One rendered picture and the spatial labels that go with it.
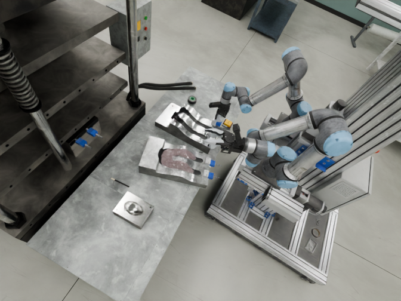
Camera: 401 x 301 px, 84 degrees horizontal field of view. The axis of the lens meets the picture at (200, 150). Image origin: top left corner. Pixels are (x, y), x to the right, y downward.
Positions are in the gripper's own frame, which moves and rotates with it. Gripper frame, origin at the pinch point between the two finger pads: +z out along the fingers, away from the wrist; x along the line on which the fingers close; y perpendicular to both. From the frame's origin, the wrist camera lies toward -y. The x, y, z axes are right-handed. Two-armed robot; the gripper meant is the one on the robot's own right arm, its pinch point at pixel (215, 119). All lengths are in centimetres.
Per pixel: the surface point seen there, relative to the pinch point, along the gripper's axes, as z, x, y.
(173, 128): 5.0, -23.9, -25.7
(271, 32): 48, 369, -12
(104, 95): -12, -40, -76
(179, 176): 10, -58, -2
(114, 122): 14, -37, -72
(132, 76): -20, -17, -67
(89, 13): -63, -35, -81
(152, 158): 7, -57, -24
